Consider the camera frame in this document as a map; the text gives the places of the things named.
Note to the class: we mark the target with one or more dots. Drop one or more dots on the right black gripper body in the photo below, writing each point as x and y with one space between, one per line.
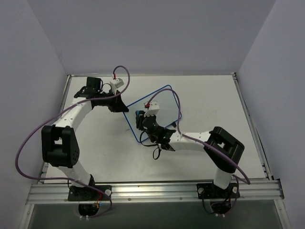
139 121

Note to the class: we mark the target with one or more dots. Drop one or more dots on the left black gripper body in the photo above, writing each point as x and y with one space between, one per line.
114 102

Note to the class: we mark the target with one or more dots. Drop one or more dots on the blue bone-shaped eraser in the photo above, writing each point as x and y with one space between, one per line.
139 113

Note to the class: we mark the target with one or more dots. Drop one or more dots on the blue framed small whiteboard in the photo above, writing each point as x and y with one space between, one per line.
167 115

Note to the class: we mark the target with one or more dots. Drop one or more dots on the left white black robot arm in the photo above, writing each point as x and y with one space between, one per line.
59 143

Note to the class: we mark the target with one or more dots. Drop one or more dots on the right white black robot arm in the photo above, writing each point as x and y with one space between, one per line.
222 148

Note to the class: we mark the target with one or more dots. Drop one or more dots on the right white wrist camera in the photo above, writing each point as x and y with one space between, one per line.
152 108

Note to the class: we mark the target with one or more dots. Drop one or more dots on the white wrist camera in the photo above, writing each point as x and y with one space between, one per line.
116 84
152 108

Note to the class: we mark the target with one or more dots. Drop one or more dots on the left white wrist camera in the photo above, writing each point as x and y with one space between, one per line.
116 84

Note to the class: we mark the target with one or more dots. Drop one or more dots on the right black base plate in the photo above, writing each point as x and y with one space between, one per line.
211 191

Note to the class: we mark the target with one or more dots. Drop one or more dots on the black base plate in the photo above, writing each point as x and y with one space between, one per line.
87 194
211 191

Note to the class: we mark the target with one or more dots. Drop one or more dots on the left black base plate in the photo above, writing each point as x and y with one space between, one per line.
87 194

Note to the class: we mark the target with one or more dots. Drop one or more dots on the aluminium front rail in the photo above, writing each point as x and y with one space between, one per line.
259 189

